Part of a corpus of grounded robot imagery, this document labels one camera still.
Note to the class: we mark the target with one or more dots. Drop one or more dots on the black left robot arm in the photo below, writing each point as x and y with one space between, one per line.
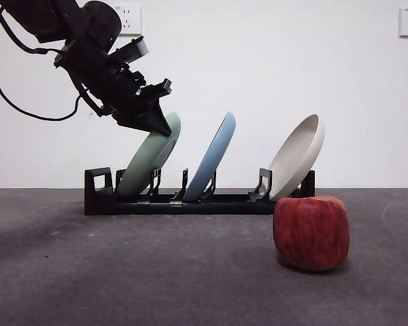
88 20

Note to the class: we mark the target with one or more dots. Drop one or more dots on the pale grey camera box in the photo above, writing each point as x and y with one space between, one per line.
136 49

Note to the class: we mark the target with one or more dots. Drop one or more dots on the red apple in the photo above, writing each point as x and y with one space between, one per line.
311 234

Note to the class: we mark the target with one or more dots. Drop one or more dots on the blue plate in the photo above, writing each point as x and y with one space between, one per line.
211 156

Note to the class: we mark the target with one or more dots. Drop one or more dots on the beige plate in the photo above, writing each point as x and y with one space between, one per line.
296 159

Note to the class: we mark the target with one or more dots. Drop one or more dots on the green plate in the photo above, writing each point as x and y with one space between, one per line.
146 159

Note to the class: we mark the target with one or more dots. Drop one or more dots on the black plate rack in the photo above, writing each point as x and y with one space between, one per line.
98 203

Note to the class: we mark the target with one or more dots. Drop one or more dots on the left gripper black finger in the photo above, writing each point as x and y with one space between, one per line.
153 122

